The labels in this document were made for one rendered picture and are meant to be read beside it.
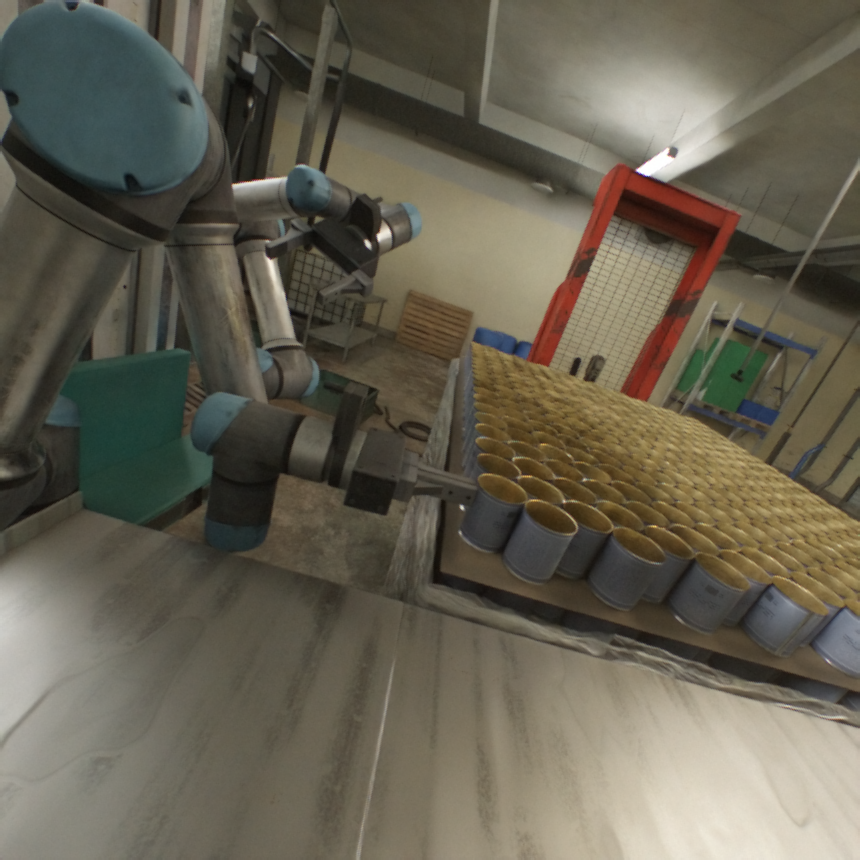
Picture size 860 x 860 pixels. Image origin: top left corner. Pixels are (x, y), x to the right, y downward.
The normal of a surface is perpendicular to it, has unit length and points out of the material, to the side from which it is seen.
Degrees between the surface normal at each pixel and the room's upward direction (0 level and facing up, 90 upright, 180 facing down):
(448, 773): 0
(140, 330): 90
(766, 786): 0
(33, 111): 83
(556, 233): 90
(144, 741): 0
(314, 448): 61
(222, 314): 83
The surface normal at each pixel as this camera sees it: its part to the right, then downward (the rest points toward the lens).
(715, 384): -0.01, 0.35
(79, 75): 0.38, 0.33
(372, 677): 0.33, -0.88
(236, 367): 0.64, 0.35
